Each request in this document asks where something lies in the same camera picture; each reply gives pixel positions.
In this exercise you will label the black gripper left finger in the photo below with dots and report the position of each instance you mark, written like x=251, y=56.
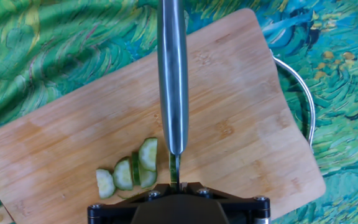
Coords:
x=110, y=213

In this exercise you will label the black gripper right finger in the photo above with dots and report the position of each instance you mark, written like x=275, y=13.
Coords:
x=247, y=210

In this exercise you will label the steel kitchen knife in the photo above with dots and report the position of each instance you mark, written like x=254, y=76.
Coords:
x=172, y=77

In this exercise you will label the bamboo cutting board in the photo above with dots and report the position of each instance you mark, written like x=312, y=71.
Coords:
x=228, y=124

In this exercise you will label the painted landscape tablecloth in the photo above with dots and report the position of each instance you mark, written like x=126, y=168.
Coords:
x=57, y=46

